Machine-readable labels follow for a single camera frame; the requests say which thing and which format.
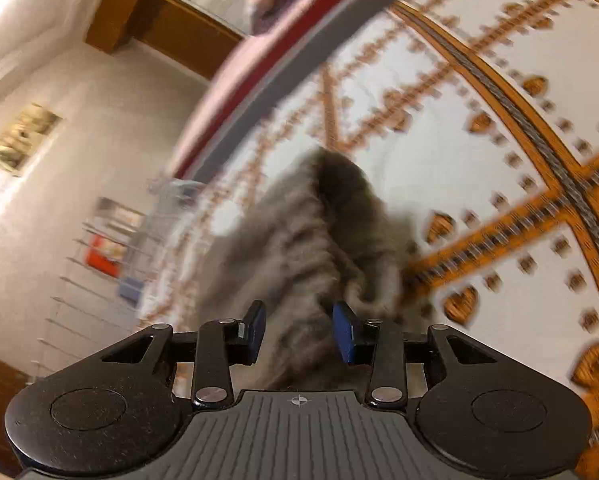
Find pink bed with grey frame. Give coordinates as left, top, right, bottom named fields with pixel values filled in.
left=166, top=0, right=461, bottom=183

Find grey-beige pants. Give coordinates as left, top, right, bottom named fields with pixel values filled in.
left=194, top=148, right=401, bottom=392

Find red box on dresser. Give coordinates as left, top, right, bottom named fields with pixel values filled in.
left=85, top=234, right=127, bottom=278

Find framed wall picture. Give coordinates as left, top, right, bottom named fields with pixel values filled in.
left=0, top=103, right=62, bottom=176

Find white orange patterned bedspread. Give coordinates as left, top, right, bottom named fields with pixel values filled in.
left=140, top=0, right=599, bottom=479

